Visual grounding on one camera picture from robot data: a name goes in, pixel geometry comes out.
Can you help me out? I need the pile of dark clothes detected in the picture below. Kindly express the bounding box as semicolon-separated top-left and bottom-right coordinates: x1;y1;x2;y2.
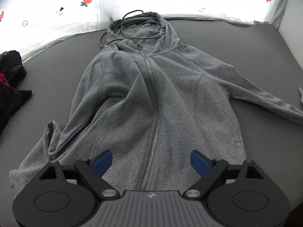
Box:
1;50;32;131

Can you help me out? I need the grey zip-up hoodie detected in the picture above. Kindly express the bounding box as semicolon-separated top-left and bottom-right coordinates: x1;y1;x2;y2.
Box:
9;12;302;195

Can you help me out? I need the white carrot-print curtain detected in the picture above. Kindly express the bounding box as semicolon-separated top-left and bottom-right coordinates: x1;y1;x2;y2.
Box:
1;0;287;59

